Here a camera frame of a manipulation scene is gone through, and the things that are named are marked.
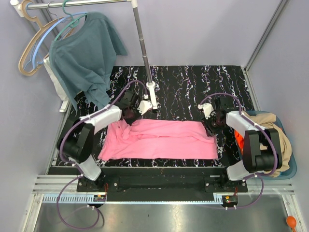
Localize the pink t-shirt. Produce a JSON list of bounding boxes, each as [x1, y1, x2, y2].
[[98, 119, 218, 161]]

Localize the white slotted cable duct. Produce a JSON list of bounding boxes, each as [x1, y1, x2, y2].
[[42, 194, 106, 204]]

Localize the teal t-shirt on hanger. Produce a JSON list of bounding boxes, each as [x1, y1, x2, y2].
[[49, 12, 127, 109]]

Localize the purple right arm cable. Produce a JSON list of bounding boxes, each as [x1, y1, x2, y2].
[[199, 93, 278, 210]]

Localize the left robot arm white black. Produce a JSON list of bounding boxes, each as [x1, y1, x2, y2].
[[56, 90, 142, 191]]

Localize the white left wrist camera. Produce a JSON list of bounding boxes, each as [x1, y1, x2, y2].
[[137, 94, 153, 115]]

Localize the blue laundry basket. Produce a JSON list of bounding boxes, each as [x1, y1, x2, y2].
[[246, 110, 297, 181]]

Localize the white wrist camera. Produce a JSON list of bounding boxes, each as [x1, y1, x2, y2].
[[197, 103, 214, 119], [137, 94, 153, 115]]

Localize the green hanger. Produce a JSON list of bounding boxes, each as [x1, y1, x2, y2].
[[54, 0, 87, 41]]

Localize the orange ball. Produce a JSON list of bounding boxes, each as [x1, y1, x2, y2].
[[286, 216, 297, 232]]

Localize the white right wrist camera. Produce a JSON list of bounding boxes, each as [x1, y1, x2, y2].
[[197, 103, 214, 119]]

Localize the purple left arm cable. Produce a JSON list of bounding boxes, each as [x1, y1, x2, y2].
[[56, 80, 148, 229]]

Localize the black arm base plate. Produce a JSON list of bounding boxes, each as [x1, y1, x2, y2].
[[47, 166, 249, 203]]

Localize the metal clothes rack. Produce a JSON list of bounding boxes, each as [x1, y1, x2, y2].
[[9, 0, 160, 112]]

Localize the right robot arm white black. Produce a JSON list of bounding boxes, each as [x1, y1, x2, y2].
[[198, 97, 283, 192]]

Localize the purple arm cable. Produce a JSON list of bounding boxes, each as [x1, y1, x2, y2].
[[56, 80, 148, 229], [199, 93, 278, 210]]

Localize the light blue hanger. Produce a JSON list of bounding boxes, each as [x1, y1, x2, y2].
[[25, 12, 85, 70]]

